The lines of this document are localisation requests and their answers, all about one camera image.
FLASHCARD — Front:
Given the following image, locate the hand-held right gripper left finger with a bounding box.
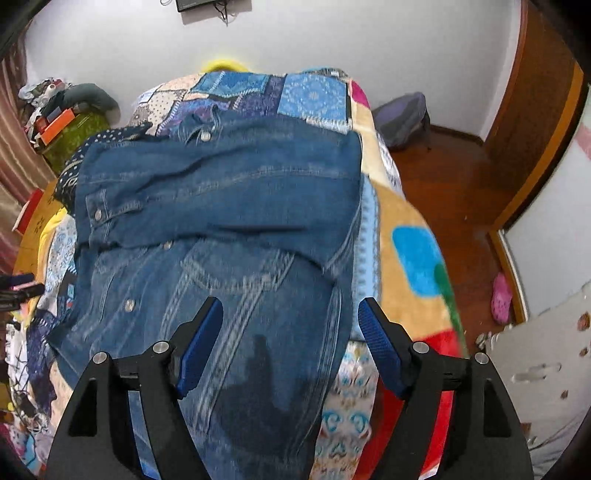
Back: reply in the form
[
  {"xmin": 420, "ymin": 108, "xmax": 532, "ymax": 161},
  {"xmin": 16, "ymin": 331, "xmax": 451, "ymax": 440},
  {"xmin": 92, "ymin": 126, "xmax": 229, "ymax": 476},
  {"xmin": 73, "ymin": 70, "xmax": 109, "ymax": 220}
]
[{"xmin": 44, "ymin": 296, "xmax": 225, "ymax": 480}]

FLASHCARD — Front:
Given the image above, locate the yellow cloth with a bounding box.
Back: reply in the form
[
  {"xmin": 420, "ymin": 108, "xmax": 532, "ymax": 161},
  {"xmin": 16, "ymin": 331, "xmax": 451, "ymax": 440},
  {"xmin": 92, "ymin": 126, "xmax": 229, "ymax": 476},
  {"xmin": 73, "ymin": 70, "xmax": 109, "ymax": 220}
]
[{"xmin": 38, "ymin": 207, "xmax": 71, "ymax": 261}]

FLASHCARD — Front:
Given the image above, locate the blue patchwork quilt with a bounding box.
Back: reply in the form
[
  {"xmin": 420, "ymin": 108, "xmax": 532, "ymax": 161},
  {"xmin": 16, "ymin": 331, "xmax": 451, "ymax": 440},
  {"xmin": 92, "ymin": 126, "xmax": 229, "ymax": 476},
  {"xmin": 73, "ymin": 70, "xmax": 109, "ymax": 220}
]
[{"xmin": 9, "ymin": 69, "xmax": 384, "ymax": 480}]

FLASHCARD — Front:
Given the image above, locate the dark patterned garment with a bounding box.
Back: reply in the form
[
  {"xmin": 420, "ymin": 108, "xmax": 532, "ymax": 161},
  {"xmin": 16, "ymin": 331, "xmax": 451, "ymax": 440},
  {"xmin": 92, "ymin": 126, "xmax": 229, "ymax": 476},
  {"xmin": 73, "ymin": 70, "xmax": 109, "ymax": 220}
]
[{"xmin": 54, "ymin": 124, "xmax": 153, "ymax": 209}]

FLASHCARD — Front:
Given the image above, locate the blue denim jacket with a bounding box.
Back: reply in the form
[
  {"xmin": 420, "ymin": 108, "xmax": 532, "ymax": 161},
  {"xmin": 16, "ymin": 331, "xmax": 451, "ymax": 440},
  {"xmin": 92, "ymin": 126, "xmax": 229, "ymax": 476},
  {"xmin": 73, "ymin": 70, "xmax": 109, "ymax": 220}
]
[{"xmin": 46, "ymin": 105, "xmax": 363, "ymax": 480}]

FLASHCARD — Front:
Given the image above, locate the grey neck pillow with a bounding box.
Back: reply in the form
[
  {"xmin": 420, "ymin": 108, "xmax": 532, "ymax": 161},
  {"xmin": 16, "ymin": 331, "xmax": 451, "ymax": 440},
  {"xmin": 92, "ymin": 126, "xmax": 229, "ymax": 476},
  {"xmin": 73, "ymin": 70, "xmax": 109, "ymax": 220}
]
[{"xmin": 59, "ymin": 83, "xmax": 121, "ymax": 117}]

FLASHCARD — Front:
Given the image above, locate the colourful fleece blanket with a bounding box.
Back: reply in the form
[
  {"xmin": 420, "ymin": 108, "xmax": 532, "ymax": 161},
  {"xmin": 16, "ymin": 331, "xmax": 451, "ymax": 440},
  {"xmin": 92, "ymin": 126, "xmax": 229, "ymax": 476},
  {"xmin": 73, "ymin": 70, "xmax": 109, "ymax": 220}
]
[{"xmin": 346, "ymin": 78, "xmax": 469, "ymax": 480}]

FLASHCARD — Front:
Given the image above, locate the striped red curtain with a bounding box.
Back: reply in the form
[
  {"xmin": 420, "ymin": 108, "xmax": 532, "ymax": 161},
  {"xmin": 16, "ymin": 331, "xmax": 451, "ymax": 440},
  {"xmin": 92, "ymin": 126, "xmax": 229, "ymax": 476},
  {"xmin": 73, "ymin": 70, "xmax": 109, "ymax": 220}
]
[{"xmin": 0, "ymin": 41, "xmax": 61, "ymax": 278}]

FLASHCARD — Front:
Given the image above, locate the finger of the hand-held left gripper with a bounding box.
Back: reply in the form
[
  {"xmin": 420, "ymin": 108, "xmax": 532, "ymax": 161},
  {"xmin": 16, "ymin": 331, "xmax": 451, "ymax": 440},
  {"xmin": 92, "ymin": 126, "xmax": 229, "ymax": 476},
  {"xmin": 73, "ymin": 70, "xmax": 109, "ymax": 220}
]
[
  {"xmin": 0, "ymin": 284, "xmax": 45, "ymax": 311},
  {"xmin": 0, "ymin": 273, "xmax": 37, "ymax": 291}
]

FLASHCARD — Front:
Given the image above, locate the white suitcase with stickers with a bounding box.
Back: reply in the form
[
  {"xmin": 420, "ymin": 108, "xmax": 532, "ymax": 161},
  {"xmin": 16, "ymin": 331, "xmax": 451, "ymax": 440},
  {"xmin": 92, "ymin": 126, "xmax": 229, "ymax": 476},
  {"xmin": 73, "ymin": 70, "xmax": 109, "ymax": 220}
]
[{"xmin": 478, "ymin": 286, "xmax": 591, "ymax": 464}]

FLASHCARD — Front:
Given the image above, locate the wooden lap table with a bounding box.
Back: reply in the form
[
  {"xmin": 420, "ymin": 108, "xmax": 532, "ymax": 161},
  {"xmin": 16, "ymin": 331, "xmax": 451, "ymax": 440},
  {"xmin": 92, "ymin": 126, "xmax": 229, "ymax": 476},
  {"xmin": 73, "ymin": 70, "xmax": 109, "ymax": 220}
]
[{"xmin": 16, "ymin": 179, "xmax": 63, "ymax": 266}]

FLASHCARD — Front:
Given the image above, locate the brown wooden door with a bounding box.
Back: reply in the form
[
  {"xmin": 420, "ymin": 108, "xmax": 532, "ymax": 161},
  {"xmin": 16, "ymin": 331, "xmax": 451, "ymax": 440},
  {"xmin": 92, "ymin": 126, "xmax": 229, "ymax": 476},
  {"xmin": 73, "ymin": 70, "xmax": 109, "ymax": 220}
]
[{"xmin": 480, "ymin": 0, "xmax": 588, "ymax": 228}]

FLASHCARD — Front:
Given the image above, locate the orange box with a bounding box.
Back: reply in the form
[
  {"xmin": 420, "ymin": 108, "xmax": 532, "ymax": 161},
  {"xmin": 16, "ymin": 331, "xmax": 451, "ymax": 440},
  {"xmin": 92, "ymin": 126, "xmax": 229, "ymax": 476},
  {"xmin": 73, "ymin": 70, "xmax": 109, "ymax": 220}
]
[{"xmin": 39, "ymin": 108, "xmax": 77, "ymax": 145}]

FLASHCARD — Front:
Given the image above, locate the white sliding wardrobe door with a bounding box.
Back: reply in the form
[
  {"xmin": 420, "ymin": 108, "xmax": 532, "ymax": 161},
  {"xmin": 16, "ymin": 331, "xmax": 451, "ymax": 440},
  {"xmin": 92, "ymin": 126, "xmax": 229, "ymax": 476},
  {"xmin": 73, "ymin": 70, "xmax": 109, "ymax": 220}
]
[{"xmin": 489, "ymin": 88, "xmax": 591, "ymax": 324}]

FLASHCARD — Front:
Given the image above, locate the red box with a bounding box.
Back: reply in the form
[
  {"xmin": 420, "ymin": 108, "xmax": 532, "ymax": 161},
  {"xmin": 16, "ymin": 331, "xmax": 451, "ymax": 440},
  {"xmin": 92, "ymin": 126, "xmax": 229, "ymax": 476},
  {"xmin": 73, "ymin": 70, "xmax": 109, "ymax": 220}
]
[{"xmin": 11, "ymin": 188, "xmax": 45, "ymax": 232}]

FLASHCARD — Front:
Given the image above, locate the pile of household clutter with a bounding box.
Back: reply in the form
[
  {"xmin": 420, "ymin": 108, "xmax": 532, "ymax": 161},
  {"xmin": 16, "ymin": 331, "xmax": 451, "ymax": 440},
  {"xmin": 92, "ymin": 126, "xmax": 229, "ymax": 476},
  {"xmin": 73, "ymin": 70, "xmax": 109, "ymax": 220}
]
[{"xmin": 18, "ymin": 78, "xmax": 71, "ymax": 140}]

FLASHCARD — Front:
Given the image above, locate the pink shoe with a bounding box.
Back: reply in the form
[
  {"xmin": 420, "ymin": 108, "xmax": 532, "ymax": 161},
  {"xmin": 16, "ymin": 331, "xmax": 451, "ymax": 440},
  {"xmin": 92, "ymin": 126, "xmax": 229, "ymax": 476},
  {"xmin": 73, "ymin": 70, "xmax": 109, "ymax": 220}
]
[{"xmin": 491, "ymin": 272, "xmax": 513, "ymax": 324}]

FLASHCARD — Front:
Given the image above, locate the yellow plastic object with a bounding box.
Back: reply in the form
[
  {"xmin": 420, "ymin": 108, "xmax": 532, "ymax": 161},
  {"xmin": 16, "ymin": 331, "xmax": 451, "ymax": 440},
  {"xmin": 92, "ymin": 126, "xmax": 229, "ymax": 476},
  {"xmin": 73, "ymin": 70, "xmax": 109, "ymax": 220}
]
[{"xmin": 201, "ymin": 57, "xmax": 253, "ymax": 75}]

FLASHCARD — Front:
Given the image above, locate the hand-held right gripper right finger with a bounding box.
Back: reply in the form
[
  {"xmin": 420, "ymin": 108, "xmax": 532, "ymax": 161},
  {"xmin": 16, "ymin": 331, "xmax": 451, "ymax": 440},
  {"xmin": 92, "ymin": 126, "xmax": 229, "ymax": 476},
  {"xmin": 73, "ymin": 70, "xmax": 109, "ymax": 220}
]
[{"xmin": 358, "ymin": 296, "xmax": 534, "ymax": 480}]

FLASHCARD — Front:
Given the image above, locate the green cloth covered stand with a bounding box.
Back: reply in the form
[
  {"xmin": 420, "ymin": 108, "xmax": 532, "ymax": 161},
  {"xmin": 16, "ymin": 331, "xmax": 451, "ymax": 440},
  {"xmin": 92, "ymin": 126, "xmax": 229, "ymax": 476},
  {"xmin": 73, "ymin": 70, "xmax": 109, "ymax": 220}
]
[{"xmin": 42, "ymin": 111, "xmax": 112, "ymax": 175}]

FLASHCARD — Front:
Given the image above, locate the grey backpack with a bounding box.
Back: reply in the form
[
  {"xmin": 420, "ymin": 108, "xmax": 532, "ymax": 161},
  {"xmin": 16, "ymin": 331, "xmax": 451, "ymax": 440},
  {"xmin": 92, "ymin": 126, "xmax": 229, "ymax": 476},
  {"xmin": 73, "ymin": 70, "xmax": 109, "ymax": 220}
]
[{"xmin": 372, "ymin": 91, "xmax": 433, "ymax": 150}]

